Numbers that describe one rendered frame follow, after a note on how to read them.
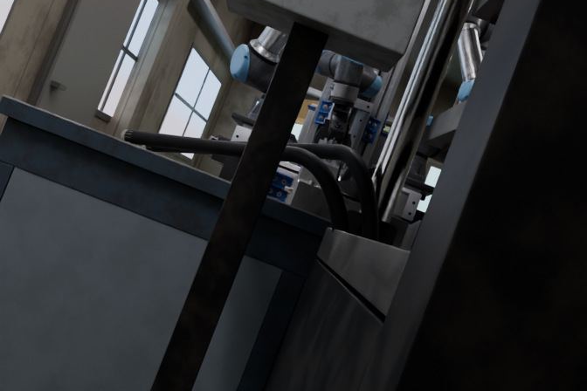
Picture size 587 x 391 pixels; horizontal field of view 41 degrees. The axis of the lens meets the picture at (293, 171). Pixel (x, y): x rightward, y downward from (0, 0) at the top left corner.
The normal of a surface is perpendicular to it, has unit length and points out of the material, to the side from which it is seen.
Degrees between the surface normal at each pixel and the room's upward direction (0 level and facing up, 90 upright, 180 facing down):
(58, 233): 90
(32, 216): 90
